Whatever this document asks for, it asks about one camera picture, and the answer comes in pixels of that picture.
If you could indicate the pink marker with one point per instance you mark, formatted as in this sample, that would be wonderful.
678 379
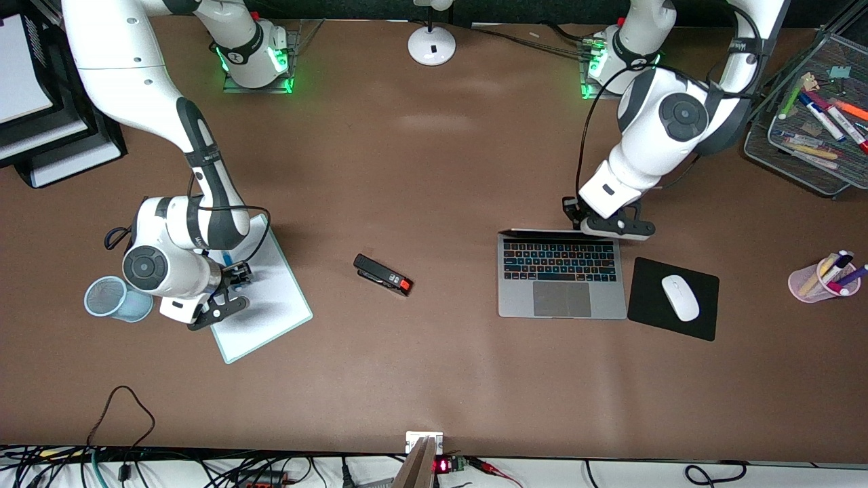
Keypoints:
838 289

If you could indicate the small tan eraser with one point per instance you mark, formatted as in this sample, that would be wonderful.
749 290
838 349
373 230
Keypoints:
810 83

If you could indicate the black stacked paper tray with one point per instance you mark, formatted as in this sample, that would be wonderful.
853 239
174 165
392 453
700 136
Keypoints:
112 135

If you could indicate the black stapler orange tip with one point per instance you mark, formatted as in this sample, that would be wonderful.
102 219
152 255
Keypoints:
380 273

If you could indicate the grey wooden post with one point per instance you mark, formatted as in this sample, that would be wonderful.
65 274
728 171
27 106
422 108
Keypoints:
415 471

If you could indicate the white round lamp base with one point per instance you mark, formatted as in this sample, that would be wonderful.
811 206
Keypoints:
420 47

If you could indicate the green marker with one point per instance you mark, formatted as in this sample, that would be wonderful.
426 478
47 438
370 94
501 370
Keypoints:
790 102

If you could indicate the silver laptop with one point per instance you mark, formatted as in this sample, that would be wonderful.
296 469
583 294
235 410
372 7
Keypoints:
563 298

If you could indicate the white computer mouse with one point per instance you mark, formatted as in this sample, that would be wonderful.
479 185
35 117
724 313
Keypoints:
680 298

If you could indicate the black mesh desk organizer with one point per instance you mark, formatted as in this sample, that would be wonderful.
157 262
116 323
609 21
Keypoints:
824 47

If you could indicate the white marker blue label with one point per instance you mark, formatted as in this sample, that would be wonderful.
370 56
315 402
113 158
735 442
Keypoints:
800 139

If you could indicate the grey usb hub orange ports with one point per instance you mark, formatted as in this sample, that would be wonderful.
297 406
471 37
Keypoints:
264 480

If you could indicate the clear right arm base plate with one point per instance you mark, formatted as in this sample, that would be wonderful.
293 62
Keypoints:
305 41

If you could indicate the white marker red cap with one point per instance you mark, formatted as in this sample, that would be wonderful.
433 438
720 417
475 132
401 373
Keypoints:
847 129

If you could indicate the white paper sheet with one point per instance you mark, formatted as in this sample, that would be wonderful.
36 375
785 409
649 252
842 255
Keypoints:
74 166
20 68

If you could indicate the clear left arm base plate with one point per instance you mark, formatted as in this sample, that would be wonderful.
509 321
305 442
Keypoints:
614 97

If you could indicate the yellow marker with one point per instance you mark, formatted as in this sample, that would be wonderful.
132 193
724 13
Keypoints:
814 152

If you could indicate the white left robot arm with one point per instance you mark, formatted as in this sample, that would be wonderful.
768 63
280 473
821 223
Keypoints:
651 156

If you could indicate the circuit board red display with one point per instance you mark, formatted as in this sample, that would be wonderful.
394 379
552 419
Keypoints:
442 465

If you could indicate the white clipboard teal edge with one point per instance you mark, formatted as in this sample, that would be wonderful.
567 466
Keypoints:
264 318

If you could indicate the black mouse pad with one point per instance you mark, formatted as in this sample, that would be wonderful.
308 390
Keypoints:
644 298

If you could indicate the white socket plate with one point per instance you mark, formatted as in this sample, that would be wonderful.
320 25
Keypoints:
413 440

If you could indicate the white marker black cap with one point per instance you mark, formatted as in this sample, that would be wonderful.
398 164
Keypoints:
839 264

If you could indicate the purple marker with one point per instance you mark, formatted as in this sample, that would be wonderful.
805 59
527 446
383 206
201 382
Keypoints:
854 276

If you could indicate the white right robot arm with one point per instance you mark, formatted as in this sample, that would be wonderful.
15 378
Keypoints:
122 61

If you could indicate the blue mesh pen cup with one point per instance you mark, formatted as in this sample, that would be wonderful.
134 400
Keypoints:
102 298

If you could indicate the black scissors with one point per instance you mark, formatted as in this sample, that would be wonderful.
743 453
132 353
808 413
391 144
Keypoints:
106 238

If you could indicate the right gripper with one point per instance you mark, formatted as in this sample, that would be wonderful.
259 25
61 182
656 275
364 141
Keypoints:
236 274

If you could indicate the pink mesh pen cup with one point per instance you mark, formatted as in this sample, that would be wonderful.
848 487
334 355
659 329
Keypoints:
803 288

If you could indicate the orange marker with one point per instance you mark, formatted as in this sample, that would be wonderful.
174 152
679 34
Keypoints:
851 110

